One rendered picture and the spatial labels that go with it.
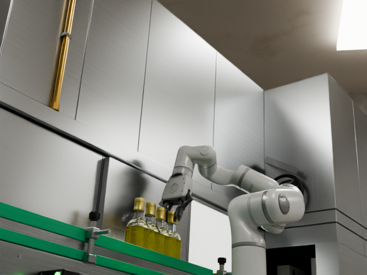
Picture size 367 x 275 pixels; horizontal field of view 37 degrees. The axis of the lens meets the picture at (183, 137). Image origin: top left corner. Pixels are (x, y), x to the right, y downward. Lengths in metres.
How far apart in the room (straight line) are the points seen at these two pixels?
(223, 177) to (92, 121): 0.53
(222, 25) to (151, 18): 2.12
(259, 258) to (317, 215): 1.22
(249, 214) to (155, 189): 0.62
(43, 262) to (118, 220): 0.63
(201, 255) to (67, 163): 0.75
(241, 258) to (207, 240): 0.82
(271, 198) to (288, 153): 1.38
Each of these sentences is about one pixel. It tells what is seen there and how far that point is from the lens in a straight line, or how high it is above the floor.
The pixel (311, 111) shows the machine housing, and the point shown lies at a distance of 2.92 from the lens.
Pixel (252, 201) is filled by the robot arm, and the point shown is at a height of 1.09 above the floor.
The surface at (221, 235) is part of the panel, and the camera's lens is 2.42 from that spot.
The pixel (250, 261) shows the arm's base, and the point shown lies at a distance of 1.51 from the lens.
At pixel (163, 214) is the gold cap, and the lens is 1.88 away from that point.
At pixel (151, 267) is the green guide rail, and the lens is 1.62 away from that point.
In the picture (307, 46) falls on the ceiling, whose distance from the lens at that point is 4.74.
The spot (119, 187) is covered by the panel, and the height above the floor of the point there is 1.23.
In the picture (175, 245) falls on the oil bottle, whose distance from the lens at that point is 1.89.
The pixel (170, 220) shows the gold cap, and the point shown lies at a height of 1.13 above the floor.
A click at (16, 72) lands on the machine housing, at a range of 1.77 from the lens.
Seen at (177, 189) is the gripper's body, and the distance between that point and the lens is 1.95.
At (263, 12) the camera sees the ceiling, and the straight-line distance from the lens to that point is 4.33.
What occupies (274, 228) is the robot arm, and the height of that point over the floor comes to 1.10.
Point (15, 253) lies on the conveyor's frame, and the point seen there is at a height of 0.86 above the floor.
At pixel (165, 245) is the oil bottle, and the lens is 1.85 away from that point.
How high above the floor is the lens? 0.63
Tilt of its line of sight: 24 degrees up
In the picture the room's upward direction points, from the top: 3 degrees clockwise
